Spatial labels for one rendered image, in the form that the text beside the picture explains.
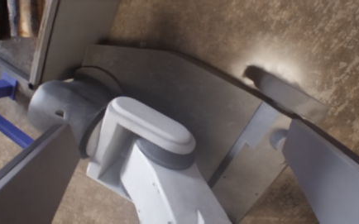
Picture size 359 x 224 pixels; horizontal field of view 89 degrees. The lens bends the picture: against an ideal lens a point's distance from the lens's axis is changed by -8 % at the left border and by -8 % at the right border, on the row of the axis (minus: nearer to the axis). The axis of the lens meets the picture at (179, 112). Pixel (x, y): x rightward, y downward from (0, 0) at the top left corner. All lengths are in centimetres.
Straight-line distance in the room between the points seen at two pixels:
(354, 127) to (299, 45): 33
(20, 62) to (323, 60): 87
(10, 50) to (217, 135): 61
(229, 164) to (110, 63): 42
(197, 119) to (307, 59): 39
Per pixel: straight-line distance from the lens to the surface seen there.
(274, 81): 52
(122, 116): 40
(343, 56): 75
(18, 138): 90
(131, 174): 44
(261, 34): 68
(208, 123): 53
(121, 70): 57
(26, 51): 66
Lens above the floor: 67
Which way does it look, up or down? 69 degrees down
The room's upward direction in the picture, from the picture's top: 142 degrees counter-clockwise
